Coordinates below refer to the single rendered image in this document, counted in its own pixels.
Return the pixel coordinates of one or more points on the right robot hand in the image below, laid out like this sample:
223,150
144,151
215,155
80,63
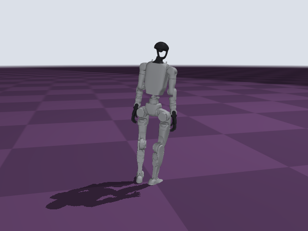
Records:
174,120

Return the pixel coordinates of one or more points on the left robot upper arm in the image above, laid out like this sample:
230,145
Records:
142,76

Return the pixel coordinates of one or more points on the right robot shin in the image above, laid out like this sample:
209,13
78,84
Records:
157,161

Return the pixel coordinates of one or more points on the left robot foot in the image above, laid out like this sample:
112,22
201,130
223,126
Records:
139,178

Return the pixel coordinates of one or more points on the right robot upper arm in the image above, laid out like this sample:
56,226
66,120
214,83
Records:
172,79

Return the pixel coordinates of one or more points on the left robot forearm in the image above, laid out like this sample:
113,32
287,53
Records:
138,98

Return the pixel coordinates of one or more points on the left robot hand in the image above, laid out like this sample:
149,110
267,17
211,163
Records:
134,113

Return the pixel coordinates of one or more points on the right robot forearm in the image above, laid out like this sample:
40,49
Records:
172,101

